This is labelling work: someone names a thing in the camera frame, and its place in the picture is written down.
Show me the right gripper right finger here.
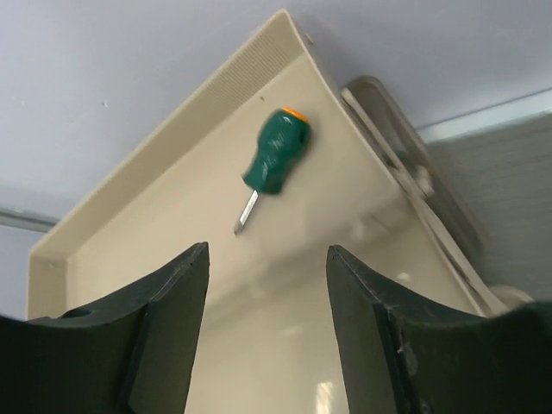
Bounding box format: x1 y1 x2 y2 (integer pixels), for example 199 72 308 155
326 246 551 413

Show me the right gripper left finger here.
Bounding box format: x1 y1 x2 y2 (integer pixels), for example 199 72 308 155
1 242 210 413

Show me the brown translucent toolbox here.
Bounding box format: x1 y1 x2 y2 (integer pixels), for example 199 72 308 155
27 9 530 413

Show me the green handled screwdriver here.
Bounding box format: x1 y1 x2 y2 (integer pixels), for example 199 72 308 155
234 107 311 235

